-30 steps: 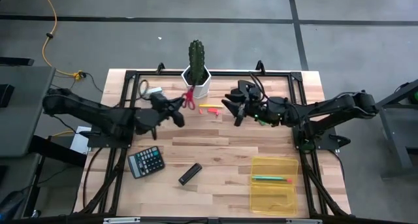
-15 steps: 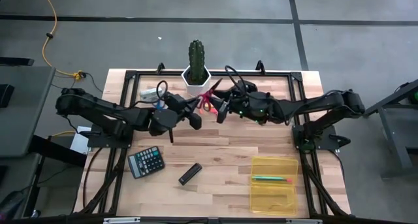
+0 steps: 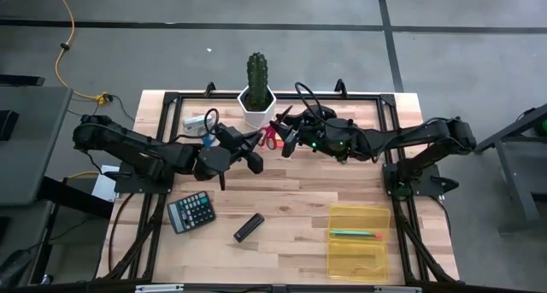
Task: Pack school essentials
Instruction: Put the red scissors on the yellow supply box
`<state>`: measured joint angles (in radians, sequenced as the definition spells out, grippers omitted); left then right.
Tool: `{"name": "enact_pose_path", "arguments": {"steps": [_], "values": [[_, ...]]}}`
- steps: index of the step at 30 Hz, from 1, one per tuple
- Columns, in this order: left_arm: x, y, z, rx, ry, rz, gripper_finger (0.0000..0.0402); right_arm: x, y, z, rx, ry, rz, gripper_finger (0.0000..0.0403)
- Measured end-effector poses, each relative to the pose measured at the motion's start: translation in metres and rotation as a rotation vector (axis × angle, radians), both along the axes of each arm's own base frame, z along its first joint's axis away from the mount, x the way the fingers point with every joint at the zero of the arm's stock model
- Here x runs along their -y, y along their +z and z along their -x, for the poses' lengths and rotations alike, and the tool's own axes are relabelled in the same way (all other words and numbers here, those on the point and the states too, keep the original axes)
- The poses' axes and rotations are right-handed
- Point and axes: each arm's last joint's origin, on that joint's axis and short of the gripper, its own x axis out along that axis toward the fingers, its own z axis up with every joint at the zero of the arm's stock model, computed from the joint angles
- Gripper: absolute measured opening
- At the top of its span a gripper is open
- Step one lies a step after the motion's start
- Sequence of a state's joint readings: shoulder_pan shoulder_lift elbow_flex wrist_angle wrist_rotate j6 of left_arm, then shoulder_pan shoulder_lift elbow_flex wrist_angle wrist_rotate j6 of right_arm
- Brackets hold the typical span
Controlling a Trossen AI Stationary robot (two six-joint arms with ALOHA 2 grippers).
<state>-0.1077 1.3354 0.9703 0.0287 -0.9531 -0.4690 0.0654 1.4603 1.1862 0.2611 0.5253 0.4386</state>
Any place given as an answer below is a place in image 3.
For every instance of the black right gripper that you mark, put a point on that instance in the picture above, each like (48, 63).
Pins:
(311, 135)

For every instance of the blue-green pencil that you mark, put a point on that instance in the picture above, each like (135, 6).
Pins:
(350, 233)

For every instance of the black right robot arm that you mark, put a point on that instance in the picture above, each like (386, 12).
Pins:
(427, 135)

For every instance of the yellow transparent pencil case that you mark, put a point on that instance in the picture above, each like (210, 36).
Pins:
(359, 259)

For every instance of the small blue object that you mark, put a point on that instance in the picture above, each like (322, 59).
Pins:
(208, 140)

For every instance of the black stapler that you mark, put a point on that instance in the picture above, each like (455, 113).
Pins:
(249, 227)

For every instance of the grey side table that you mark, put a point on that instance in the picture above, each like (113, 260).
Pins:
(30, 148)

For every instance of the white hexagonal plant pot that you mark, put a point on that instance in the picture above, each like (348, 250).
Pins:
(256, 118)

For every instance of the green cactus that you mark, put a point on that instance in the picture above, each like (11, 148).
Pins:
(257, 79)

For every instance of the silver metal bracket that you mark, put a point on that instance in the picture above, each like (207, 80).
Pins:
(397, 289)
(159, 288)

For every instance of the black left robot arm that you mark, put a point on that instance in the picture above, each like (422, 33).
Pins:
(128, 143)

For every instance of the white paper sheet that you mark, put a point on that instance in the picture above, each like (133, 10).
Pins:
(104, 186)

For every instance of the black metal table frame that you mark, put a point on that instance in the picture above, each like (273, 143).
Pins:
(278, 95)

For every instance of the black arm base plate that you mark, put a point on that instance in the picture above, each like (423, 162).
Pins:
(427, 184)
(141, 185)

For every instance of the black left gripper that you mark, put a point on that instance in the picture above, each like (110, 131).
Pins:
(235, 141)

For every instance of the dark metal stand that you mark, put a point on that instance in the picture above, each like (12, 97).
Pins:
(517, 173)

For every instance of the black calculator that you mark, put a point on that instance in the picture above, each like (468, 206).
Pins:
(191, 212)

